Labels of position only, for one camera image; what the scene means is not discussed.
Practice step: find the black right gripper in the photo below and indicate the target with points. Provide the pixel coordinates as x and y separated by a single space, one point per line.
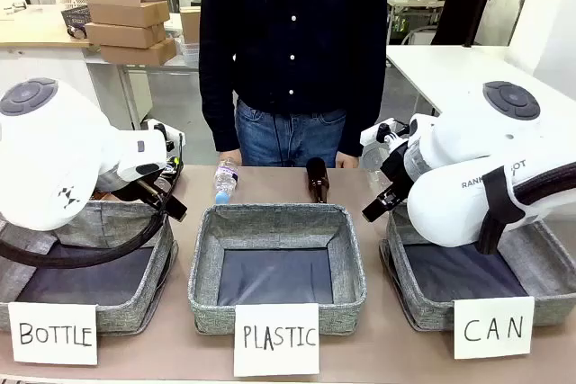
398 172

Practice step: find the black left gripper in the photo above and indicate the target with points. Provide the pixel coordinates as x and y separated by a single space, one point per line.
150 190

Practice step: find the small purple-label plastic bottle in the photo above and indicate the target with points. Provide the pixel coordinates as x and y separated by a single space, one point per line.
226 179

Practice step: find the brown glass bottle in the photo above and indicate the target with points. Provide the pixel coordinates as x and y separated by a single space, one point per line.
317 177

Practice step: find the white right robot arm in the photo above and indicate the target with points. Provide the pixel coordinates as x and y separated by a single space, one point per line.
472 177

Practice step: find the person's left forearm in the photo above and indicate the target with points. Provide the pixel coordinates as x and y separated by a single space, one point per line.
366 109

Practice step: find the person's right forearm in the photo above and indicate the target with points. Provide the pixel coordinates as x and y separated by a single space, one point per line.
218 123

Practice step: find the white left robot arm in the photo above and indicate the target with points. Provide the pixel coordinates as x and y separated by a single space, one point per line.
49 150

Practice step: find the grey fabric basket plastic label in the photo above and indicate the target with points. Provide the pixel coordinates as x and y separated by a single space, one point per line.
274 226

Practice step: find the grey fabric basket bottle label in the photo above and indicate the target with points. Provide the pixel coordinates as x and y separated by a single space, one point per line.
130 312

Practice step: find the grey fabric basket can label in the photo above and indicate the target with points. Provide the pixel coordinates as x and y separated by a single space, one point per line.
427 312

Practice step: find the white paper sign CAN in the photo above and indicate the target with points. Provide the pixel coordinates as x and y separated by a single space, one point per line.
493 327

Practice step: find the black plastic mesh basket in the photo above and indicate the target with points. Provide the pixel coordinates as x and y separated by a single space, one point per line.
75 20

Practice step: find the person's left hand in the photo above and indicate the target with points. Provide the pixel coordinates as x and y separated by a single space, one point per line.
347 161

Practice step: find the person's right hand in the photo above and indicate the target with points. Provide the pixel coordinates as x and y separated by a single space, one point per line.
231 154

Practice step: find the white table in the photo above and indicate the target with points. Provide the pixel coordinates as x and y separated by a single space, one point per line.
450 69

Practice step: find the flat closed cardboard box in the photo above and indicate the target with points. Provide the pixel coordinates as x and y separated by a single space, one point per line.
123 35
137 53

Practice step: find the white paper sign PLASTIC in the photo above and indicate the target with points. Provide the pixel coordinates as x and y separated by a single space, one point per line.
276 340

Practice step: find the white paper sign BOTTLE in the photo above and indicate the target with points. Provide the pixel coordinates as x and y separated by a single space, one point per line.
53 333

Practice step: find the small upright cardboard box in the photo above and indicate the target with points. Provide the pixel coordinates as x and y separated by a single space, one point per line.
190 24

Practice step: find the person in dark shirt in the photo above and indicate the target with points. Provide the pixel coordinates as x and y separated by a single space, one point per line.
292 42

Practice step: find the tape roll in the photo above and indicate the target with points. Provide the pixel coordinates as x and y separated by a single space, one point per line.
76 32

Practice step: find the background grey workbench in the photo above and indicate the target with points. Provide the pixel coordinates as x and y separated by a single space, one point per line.
409 2

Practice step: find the open cardboard box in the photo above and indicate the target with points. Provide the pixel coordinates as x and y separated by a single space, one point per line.
126 2

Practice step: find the wooden top desk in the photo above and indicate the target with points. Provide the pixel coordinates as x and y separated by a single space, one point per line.
36 31

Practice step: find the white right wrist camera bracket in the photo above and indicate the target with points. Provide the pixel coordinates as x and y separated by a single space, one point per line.
371 134

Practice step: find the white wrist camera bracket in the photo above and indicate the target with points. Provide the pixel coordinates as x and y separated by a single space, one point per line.
371 134
155 130

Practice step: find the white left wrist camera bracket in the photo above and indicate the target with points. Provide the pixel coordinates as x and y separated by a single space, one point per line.
155 130

